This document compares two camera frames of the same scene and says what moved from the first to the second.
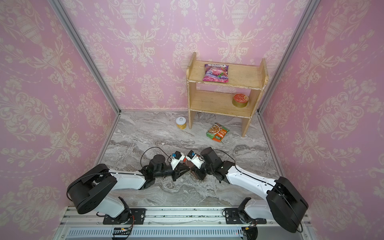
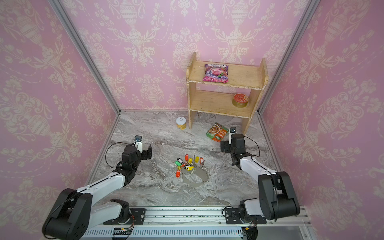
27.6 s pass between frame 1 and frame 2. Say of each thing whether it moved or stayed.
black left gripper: moved
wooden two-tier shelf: stayed
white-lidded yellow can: stayed
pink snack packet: stayed
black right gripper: moved
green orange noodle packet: stayed
